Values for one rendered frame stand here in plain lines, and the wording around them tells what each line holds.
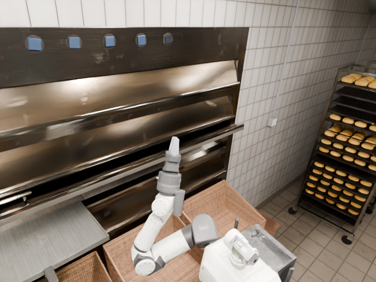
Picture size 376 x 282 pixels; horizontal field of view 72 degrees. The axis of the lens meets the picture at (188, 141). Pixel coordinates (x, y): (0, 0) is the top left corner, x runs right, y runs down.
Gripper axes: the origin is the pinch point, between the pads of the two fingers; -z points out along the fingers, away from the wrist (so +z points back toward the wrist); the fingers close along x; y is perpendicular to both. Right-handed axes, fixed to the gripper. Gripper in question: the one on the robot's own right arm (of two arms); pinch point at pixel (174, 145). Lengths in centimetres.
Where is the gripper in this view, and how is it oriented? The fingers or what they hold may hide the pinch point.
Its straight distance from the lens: 100.1
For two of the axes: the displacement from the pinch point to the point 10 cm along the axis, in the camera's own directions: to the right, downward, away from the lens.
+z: -1.5, 9.9, 0.8
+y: -9.8, -1.4, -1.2
